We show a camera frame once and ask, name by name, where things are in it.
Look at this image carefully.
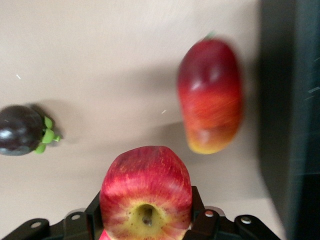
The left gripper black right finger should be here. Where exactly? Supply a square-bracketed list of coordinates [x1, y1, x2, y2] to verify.
[187, 186, 227, 240]

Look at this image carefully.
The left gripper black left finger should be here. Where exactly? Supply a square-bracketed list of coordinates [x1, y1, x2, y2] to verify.
[63, 191, 106, 240]

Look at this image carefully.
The red yellow apple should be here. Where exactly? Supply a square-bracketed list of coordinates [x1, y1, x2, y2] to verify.
[99, 145, 193, 240]

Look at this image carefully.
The black rectangular plastic tray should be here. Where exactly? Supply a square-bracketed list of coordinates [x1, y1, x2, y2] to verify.
[257, 0, 320, 240]

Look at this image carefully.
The dark purple mangosteen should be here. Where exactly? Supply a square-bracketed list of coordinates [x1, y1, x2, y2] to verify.
[0, 104, 63, 157]

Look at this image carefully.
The red orange mango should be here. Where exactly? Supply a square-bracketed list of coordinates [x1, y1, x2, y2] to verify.
[176, 31, 245, 155]

